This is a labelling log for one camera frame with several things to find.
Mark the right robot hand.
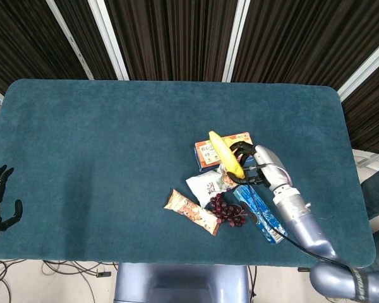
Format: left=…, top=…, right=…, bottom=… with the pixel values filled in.
left=228, top=141, right=294, bottom=192

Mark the yellow banana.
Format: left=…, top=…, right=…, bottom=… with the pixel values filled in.
left=208, top=130, right=245, bottom=179

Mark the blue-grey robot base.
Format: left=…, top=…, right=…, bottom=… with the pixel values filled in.
left=112, top=262, right=251, bottom=303

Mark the blue long snack box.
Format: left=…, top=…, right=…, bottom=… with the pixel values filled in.
left=233, top=184, right=288, bottom=245

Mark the red grape bunch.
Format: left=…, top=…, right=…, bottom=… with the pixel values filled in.
left=209, top=193, right=250, bottom=228

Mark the orange cookie box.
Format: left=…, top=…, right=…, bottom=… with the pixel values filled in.
left=194, top=131, right=252, bottom=172

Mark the white snack packet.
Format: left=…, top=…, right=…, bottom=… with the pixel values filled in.
left=185, top=170, right=228, bottom=209

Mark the brown snack bar wrapper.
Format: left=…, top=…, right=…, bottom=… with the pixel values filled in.
left=163, top=188, right=221, bottom=236

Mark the teal table cloth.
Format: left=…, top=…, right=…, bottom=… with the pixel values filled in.
left=0, top=78, right=376, bottom=269

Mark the floor cable bundle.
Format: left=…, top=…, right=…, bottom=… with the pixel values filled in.
left=0, top=259, right=118, bottom=303

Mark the white aluminium frame rail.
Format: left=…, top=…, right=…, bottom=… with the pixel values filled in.
left=87, top=0, right=130, bottom=81
left=337, top=40, right=379, bottom=102
left=221, top=0, right=251, bottom=83
left=45, top=0, right=94, bottom=80

